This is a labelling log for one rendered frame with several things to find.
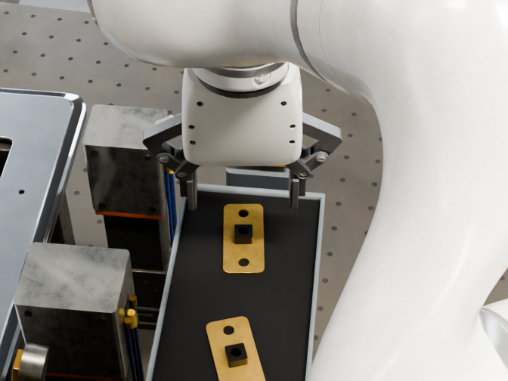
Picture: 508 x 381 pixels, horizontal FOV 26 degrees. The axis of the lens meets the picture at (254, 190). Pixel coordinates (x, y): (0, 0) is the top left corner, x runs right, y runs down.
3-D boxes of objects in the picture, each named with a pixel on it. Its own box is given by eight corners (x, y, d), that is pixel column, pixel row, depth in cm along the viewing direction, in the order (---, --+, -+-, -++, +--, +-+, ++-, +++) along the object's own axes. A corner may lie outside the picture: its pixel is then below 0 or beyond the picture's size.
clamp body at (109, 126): (121, 287, 158) (94, 102, 131) (202, 294, 157) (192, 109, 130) (111, 329, 153) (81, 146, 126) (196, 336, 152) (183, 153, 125)
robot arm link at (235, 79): (298, -2, 88) (298, 27, 91) (188, -2, 88) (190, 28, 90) (302, 68, 83) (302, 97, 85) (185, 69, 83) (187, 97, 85)
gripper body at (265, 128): (304, 22, 90) (299, 121, 98) (178, 23, 90) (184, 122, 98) (308, 85, 85) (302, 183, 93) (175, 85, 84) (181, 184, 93)
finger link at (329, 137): (345, 106, 92) (338, 152, 96) (253, 102, 92) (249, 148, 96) (346, 116, 91) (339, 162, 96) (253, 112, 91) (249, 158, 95)
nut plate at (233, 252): (224, 205, 107) (223, 197, 106) (262, 205, 107) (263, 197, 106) (223, 274, 101) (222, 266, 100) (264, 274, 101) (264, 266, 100)
